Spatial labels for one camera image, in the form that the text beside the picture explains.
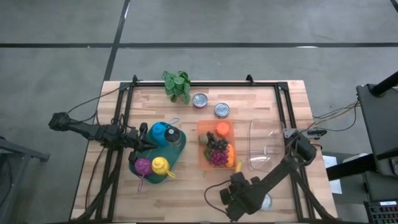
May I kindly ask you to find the orange toy carrot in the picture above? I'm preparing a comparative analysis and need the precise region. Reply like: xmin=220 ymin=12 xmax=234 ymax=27
xmin=226 ymin=142 xmax=235 ymax=168

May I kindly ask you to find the yellow squeeze bottle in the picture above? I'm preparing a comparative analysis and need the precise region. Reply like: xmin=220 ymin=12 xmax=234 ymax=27
xmin=151 ymin=156 xmax=177 ymax=179

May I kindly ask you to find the thin black cable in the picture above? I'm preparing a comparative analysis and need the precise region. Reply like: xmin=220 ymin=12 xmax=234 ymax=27
xmin=203 ymin=179 xmax=233 ymax=216
xmin=67 ymin=86 xmax=123 ymax=116

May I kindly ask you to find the round orange toy fruit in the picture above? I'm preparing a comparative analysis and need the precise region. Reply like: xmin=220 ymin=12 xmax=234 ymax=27
xmin=216 ymin=121 xmax=231 ymax=138

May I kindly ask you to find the red toy grape bunch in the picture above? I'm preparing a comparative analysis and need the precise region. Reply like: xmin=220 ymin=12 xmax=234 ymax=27
xmin=208 ymin=148 xmax=228 ymax=167

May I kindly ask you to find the teal plastic bin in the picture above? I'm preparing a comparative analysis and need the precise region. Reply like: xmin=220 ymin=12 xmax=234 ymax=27
xmin=128 ymin=121 xmax=187 ymax=185

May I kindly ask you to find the clear plastic bin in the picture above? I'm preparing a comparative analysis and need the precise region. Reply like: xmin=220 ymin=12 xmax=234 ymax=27
xmin=248 ymin=118 xmax=286 ymax=173

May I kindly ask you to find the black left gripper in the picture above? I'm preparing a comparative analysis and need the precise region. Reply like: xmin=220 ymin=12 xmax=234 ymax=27
xmin=127 ymin=122 xmax=159 ymax=163

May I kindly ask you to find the plastic compartment organizer box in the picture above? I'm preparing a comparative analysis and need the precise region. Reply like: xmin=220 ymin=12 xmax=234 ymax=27
xmin=363 ymin=200 xmax=398 ymax=224

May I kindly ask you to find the tin can red label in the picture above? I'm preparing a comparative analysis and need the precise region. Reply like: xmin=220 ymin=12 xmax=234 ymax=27
xmin=192 ymin=93 xmax=209 ymax=110

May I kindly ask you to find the silver tin can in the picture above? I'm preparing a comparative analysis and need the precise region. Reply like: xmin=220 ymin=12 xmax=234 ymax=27
xmin=213 ymin=102 xmax=231 ymax=119

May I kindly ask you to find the orange translucent plastic bin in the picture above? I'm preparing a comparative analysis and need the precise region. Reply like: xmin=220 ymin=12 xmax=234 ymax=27
xmin=197 ymin=119 xmax=239 ymax=172

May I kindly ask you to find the black equipment cart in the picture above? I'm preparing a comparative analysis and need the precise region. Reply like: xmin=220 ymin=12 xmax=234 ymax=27
xmin=323 ymin=70 xmax=398 ymax=203

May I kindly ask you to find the blue squeeze bottle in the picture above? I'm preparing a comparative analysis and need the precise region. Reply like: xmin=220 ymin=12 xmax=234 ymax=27
xmin=151 ymin=117 xmax=181 ymax=147

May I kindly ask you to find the purple squeeze bottle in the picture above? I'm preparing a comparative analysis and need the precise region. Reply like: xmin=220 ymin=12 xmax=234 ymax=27
xmin=134 ymin=157 xmax=153 ymax=193

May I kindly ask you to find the black toy grape bunch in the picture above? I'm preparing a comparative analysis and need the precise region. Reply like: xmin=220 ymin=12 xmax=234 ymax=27
xmin=206 ymin=131 xmax=230 ymax=151

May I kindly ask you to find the artificial striped green plant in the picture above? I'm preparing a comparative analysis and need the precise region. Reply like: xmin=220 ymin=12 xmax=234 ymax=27
xmin=162 ymin=70 xmax=192 ymax=105

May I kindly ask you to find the white paper sheet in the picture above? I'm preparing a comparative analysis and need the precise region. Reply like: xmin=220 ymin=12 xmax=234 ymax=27
xmin=322 ymin=154 xmax=343 ymax=195

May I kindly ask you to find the loose cable bundle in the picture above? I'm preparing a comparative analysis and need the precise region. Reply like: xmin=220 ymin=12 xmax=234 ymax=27
xmin=312 ymin=101 xmax=361 ymax=133

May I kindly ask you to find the grey metal stand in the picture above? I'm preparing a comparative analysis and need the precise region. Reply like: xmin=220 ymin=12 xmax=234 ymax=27
xmin=0 ymin=133 xmax=50 ymax=218

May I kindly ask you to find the clear bottle black lid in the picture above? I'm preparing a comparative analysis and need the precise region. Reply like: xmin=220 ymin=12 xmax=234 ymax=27
xmin=164 ymin=126 xmax=183 ymax=149

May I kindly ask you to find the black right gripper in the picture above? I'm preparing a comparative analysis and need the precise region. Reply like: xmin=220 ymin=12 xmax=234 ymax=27
xmin=219 ymin=172 xmax=262 ymax=205

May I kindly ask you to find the tin can pale lid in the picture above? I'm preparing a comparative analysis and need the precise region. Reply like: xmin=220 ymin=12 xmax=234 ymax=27
xmin=261 ymin=192 xmax=274 ymax=211

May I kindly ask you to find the thin brown cable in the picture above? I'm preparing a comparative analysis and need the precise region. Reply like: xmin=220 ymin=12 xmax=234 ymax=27
xmin=84 ymin=146 xmax=106 ymax=203

